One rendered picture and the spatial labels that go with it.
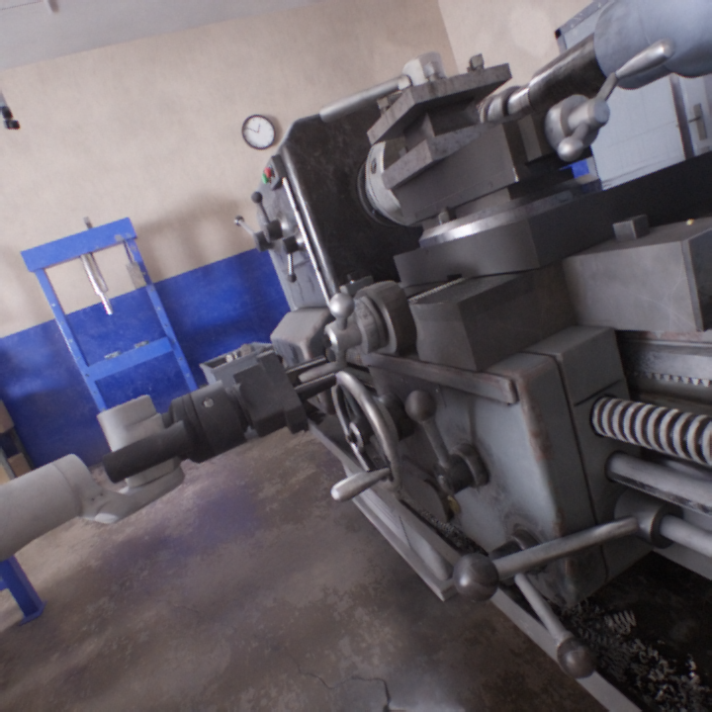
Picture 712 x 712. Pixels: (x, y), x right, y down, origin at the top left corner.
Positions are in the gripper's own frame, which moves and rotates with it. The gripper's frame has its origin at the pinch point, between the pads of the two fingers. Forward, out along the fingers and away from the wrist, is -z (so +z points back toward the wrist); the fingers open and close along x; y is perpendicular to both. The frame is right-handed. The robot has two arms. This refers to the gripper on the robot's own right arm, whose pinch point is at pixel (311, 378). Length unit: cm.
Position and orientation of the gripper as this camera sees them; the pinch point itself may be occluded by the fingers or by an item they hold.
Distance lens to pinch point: 61.7
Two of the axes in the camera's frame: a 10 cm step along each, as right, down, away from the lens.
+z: -8.9, 3.8, -2.5
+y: 0.1, -5.5, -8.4
